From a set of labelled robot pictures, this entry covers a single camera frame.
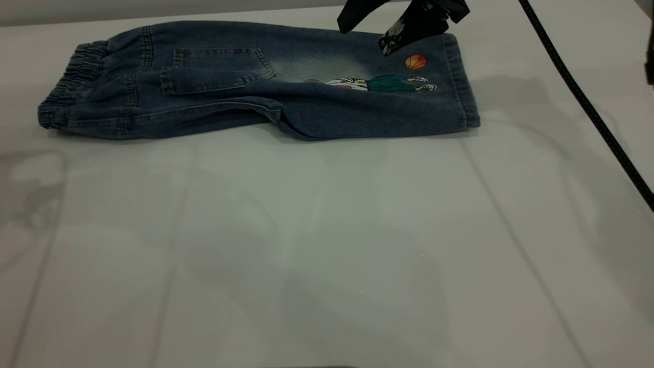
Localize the blue denim children's pants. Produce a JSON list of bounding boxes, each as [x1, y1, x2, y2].
[[37, 20, 481, 141]]

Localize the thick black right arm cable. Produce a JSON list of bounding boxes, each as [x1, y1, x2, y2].
[[519, 0, 654, 210]]

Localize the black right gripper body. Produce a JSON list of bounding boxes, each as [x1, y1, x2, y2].
[[409, 0, 470, 24]]

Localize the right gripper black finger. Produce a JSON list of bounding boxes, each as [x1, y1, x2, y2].
[[337, 0, 404, 34], [379, 10, 457, 56]]

